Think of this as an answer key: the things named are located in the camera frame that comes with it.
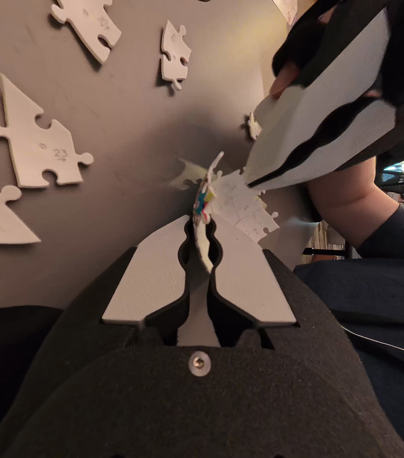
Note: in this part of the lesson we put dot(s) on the assembled white puzzle section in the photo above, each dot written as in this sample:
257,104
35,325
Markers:
238,204

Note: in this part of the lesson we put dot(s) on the scattered loose puzzle pieces group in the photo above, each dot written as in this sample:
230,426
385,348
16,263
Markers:
41,147

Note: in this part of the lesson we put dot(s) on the white instruction leaflet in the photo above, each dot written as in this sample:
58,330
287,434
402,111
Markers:
286,8

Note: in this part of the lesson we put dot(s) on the person's right hand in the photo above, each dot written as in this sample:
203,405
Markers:
283,80

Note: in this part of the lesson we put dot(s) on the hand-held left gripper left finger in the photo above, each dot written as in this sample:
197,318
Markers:
148,286

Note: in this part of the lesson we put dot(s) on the person's right forearm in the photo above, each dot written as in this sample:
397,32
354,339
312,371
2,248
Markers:
349,200

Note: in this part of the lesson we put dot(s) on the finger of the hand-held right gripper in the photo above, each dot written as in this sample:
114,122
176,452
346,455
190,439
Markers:
316,107
352,143

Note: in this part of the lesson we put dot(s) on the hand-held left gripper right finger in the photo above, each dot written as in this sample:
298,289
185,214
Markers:
252,286

